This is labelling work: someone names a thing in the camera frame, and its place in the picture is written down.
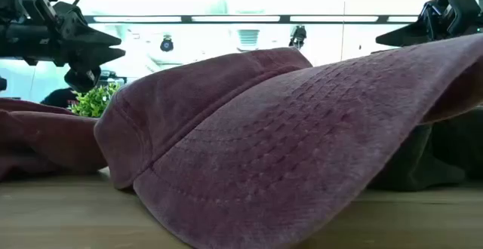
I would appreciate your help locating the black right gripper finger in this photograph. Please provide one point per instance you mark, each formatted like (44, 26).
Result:
(411, 35)

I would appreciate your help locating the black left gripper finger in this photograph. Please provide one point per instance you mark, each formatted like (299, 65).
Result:
(96, 39)
(98, 56)

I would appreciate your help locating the maroon baseball cap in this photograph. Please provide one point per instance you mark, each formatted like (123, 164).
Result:
(45, 139)
(264, 147)

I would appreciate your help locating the dark grey baseball cap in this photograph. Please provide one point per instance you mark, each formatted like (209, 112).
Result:
(411, 162)

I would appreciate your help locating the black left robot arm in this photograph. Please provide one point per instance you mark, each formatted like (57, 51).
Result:
(22, 41)

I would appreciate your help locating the green plant in white pot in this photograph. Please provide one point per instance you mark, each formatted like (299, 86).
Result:
(94, 102)

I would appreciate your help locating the person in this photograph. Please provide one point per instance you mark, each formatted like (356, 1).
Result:
(56, 98)

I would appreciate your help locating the black hanging spotlight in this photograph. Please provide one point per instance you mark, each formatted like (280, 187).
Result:
(298, 37)
(166, 45)

